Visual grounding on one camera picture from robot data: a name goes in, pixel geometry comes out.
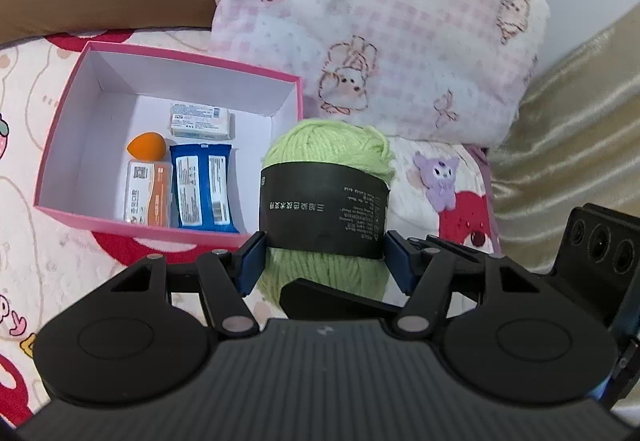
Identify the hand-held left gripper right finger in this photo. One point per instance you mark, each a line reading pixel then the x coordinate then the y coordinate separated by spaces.
pixel 397 263

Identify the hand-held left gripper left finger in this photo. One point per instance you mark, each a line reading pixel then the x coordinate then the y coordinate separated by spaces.
pixel 252 261

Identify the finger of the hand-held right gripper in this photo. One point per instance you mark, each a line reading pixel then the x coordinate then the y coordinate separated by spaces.
pixel 325 301
pixel 465 248

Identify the blue wet wipe packet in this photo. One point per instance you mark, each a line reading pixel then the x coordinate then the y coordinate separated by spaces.
pixel 200 191

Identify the orange white floss case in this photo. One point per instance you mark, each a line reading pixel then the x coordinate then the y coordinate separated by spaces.
pixel 142 191

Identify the green yarn ball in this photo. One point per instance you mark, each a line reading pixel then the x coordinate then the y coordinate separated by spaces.
pixel 325 146

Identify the white blue-print packet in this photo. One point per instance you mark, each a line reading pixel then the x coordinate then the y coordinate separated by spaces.
pixel 200 121

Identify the orange makeup sponge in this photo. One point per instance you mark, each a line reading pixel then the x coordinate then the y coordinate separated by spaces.
pixel 146 147

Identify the pink cardboard box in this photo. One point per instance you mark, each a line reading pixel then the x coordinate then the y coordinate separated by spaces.
pixel 125 76

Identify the beige striped cloth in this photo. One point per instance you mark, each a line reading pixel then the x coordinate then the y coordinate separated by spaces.
pixel 575 121

